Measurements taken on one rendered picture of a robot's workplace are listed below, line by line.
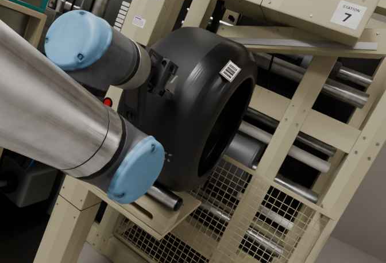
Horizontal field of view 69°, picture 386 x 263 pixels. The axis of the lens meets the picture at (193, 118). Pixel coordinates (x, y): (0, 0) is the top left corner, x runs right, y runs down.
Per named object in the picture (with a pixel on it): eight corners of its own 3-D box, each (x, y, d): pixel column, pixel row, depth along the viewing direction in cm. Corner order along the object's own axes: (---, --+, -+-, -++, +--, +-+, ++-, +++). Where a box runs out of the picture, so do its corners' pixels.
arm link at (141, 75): (126, 93, 49) (87, 72, 52) (140, 98, 54) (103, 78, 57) (149, 47, 49) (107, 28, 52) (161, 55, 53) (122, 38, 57)
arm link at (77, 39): (29, 58, 41) (56, -6, 40) (87, 78, 52) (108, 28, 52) (75, 82, 38) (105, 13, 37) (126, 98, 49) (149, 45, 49)
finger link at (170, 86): (188, 82, 74) (175, 73, 65) (178, 102, 74) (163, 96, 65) (178, 77, 75) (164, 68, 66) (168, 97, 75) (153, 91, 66)
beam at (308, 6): (208, -12, 118) (224, -48, 115) (224, 9, 142) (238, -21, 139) (359, 38, 98) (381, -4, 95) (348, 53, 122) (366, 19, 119)
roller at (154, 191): (104, 145, 102) (104, 154, 104) (94, 151, 98) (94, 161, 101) (184, 196, 90) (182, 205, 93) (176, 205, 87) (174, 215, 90)
